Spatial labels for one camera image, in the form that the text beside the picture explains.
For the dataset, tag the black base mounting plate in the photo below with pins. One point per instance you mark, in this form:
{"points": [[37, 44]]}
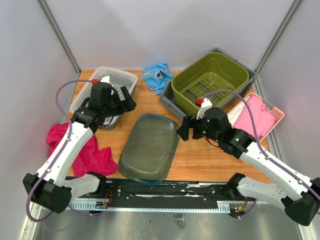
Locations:
{"points": [[160, 193]]}

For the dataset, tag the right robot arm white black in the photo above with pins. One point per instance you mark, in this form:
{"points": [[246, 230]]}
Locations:
{"points": [[294, 193]]}

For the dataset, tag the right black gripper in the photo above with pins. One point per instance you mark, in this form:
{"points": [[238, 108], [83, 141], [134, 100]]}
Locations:
{"points": [[190, 121]]}

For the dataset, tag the olive green plastic basin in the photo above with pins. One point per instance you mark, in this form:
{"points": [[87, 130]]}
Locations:
{"points": [[214, 71]]}

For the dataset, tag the white perforated plastic basket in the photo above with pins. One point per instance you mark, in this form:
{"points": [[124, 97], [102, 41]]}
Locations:
{"points": [[117, 78]]}

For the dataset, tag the blue patterned cloth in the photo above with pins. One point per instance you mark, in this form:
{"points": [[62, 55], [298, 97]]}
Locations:
{"points": [[156, 77]]}

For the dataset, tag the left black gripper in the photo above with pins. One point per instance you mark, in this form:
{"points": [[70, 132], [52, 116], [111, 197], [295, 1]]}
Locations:
{"points": [[129, 103]]}

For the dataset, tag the aluminium frame rail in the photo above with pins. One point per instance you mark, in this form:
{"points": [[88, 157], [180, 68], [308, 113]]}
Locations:
{"points": [[135, 206]]}

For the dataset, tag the translucent blue plastic tub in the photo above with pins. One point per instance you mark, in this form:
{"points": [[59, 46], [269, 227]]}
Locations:
{"points": [[149, 150]]}

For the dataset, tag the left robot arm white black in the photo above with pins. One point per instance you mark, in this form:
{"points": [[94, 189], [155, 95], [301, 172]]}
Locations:
{"points": [[48, 187]]}

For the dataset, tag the pink plastic basket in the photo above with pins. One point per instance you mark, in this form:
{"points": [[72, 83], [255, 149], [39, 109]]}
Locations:
{"points": [[277, 113]]}

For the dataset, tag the magenta cloth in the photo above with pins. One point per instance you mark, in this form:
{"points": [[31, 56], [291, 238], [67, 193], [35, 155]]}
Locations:
{"points": [[89, 159]]}

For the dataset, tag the dark grey plastic tray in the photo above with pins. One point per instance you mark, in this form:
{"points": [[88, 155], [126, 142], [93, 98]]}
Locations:
{"points": [[111, 122]]}

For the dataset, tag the pink folded cloth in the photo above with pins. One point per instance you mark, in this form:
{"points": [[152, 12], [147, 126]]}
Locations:
{"points": [[239, 117]]}

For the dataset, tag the grey plastic bin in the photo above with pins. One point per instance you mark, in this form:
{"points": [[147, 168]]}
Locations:
{"points": [[167, 98]]}

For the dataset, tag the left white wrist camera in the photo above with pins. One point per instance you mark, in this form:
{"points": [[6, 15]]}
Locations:
{"points": [[106, 80]]}

